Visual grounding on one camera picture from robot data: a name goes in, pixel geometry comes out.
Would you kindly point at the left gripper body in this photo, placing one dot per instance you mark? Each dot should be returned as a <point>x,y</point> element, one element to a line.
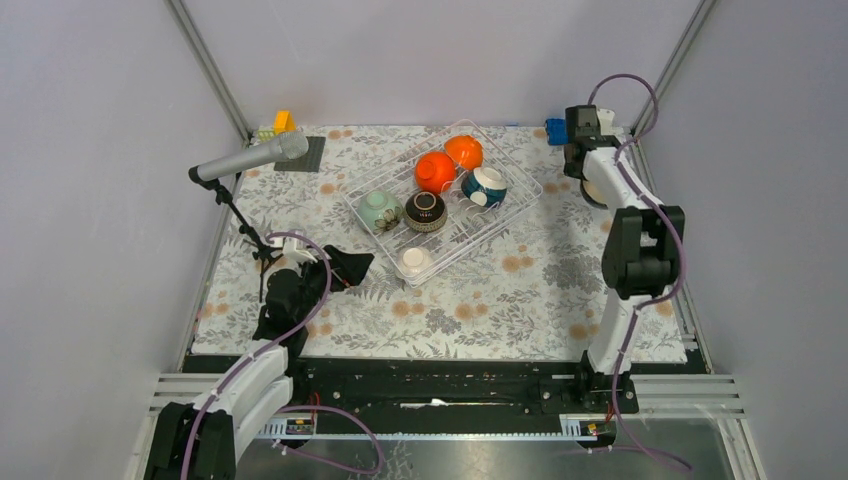
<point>312,281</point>

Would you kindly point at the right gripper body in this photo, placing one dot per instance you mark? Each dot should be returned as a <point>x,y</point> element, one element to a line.
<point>569,169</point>

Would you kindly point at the white pink bowl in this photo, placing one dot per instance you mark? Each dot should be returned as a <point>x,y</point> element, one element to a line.
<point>413,261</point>

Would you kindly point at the teal bowl white rim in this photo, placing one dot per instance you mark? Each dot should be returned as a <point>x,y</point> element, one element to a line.
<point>485,187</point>

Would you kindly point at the orange bowl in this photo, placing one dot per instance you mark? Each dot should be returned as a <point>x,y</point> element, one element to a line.
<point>466,151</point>
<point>435,172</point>

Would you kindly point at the orange bowl front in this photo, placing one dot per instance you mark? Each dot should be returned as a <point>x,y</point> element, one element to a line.
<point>435,172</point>

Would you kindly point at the dark teal bowl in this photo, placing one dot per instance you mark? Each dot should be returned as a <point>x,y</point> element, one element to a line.
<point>592,195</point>

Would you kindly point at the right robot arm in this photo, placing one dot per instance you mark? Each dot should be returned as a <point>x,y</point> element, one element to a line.
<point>641,260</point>

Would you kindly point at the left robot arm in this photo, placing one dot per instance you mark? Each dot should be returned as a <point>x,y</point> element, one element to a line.
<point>206,437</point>

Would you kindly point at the blue toy block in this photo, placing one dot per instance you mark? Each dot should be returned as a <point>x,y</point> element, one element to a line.
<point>555,131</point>

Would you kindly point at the pale green floral bowl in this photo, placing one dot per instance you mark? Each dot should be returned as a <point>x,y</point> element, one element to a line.
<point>380,211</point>

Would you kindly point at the black patterned bowl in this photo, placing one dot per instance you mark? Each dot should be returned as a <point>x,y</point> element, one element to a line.
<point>425,212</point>

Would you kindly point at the dark grey baseplate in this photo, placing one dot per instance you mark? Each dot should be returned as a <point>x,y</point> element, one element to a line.
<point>309,162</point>

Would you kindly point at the floral tablecloth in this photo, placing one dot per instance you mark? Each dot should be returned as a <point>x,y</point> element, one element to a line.
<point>533,292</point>

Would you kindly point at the silver microphone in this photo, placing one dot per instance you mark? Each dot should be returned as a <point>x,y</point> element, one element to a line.
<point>282,147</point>

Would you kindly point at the green toy block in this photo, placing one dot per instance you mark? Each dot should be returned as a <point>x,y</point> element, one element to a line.
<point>265,134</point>

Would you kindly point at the yellow toy block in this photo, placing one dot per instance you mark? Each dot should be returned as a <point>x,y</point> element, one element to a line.
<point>283,122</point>

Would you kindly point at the white wire dish rack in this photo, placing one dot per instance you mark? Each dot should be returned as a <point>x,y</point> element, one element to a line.
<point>468,226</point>

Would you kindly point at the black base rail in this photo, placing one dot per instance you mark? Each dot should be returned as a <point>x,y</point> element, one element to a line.
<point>455,397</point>

